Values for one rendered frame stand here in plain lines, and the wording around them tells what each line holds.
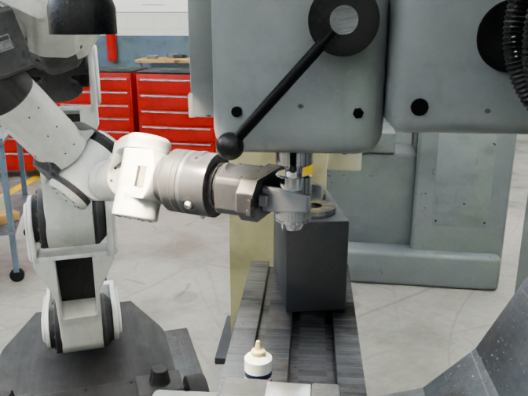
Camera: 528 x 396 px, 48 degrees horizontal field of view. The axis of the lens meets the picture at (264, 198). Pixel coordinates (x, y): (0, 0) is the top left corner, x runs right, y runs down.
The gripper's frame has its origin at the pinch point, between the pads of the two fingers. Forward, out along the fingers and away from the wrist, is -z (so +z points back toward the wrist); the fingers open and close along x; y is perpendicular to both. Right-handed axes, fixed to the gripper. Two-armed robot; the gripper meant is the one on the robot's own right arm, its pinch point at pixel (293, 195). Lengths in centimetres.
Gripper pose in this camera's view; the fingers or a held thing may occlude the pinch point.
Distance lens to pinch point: 77.5
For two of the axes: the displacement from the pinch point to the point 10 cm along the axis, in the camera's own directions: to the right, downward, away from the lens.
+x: 3.9, -2.6, 8.8
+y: -0.1, 9.6, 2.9
